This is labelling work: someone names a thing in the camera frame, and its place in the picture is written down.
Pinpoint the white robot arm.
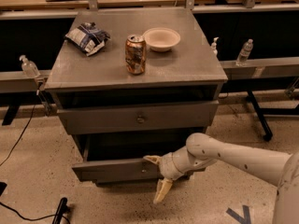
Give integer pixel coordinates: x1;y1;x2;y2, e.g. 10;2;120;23
145;133;299;224

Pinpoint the grey drawer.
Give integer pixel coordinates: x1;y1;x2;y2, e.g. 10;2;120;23
72;133;187;185
58;101;219;134

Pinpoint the blue white chip bag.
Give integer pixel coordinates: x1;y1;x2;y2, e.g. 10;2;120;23
64;22;110;56

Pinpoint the clear plastic water bottle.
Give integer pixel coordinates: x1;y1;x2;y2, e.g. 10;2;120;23
236;39;253;66

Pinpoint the black floor cable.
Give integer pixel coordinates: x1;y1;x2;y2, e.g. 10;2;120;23
0;91;72;224

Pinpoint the black stand foot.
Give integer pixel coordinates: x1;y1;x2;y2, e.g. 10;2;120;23
51;197;68;224

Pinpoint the grey drawer cabinet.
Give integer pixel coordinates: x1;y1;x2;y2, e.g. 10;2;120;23
44;7;229;186

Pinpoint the orange soda can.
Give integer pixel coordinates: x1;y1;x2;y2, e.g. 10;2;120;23
125;35;147;75

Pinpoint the small white pump bottle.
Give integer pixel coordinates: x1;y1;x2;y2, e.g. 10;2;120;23
210;37;219;56

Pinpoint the white paper bowl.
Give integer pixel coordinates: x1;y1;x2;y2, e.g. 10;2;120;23
143;27;180;52

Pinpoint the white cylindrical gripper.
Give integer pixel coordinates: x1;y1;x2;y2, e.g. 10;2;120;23
143;147;215;204

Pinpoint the clear sanitizer pump bottle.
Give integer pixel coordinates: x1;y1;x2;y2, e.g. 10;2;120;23
20;55;40;78

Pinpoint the black table leg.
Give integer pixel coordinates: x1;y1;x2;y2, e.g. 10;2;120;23
247;91;273;142

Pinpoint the grey top drawer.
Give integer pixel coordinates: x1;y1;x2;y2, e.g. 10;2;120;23
58;101;219;134

